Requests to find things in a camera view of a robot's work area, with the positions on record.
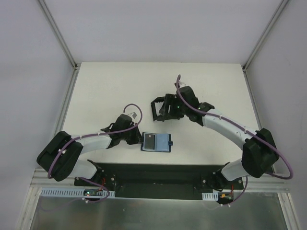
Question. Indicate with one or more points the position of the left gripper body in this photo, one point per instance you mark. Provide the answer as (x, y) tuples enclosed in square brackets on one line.
[(134, 138)]

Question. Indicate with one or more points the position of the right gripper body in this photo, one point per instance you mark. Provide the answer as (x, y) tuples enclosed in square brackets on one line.
[(168, 108)]

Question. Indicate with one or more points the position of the black card tray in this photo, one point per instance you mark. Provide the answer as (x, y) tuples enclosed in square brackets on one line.
[(172, 108)]

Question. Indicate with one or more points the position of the black VIP credit card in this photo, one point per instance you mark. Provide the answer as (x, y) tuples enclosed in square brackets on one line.
[(149, 141)]

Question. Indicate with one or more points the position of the blue leather card holder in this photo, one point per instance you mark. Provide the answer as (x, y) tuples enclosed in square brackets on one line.
[(163, 143)]

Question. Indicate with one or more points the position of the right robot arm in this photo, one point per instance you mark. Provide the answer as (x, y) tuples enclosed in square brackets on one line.
[(257, 158)]

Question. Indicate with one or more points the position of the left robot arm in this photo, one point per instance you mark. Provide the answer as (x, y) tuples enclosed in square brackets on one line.
[(60, 158)]

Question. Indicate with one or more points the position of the right white cable duct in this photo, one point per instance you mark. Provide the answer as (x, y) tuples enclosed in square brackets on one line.
[(210, 196)]

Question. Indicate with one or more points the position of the white cable duct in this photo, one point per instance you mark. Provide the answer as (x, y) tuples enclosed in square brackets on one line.
[(76, 193), (210, 196)]

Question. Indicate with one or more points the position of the left white cable duct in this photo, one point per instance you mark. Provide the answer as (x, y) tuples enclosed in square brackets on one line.
[(76, 193)]

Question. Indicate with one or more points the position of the aluminium front rail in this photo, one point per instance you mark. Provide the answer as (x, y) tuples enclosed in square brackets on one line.
[(264, 184)]

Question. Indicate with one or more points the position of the left aluminium frame post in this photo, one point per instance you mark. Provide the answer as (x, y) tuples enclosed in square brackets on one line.
[(57, 33)]

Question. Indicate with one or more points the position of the aluminium frame post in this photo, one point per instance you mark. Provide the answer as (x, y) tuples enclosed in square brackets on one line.
[(57, 33), (267, 30)]

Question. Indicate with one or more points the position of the right aluminium frame post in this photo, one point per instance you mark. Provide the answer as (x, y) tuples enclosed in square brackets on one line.
[(267, 30)]

